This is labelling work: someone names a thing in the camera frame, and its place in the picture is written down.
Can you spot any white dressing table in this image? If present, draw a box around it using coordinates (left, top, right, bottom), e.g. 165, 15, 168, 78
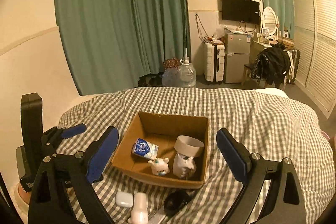
249, 40, 273, 65

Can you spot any white small bottle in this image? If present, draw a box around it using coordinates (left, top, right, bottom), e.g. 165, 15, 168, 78
128, 192, 149, 224

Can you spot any black clothes pile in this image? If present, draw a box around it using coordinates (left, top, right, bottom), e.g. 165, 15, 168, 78
251, 43, 290, 88

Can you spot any white bear figurine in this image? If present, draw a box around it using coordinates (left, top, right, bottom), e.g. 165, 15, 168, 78
148, 157, 170, 176

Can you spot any white oval vanity mirror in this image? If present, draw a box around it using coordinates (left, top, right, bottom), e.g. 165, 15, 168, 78
261, 6, 279, 36

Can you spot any silver mini fridge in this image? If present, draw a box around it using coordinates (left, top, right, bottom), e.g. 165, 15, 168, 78
224, 33, 251, 84

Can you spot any black item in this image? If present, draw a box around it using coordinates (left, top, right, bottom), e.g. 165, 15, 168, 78
163, 190, 192, 217

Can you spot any clear large water jug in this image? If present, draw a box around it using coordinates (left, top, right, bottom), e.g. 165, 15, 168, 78
178, 48, 197, 88

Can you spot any grey checkered bed sheet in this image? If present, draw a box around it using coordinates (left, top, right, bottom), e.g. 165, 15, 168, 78
58, 87, 335, 223

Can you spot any large green curtain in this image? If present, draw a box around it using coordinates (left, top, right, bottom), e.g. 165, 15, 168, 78
55, 0, 191, 95

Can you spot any floral fabric bag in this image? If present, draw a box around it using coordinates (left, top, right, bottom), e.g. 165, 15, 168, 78
163, 57, 181, 70

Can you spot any white hard suitcase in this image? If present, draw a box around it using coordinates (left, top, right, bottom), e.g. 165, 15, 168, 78
204, 40, 225, 83

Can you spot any blue Vinda tissue pack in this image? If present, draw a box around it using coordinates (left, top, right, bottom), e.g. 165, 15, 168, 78
131, 138, 159, 160

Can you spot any light blue earbuds case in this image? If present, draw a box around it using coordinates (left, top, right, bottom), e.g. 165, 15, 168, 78
115, 192, 134, 208

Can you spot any brown cardboard box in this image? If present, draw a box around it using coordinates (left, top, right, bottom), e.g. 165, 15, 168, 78
112, 111, 209, 189

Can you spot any white tube with label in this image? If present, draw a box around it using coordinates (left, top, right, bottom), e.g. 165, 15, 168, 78
148, 206, 171, 224

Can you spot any white louvered wardrobe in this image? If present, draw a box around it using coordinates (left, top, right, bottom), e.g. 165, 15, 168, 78
294, 0, 335, 118

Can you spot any black wall television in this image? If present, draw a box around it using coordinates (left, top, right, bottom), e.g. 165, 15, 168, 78
222, 0, 260, 24

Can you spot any white tape roll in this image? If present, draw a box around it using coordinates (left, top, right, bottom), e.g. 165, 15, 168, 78
174, 135, 205, 157

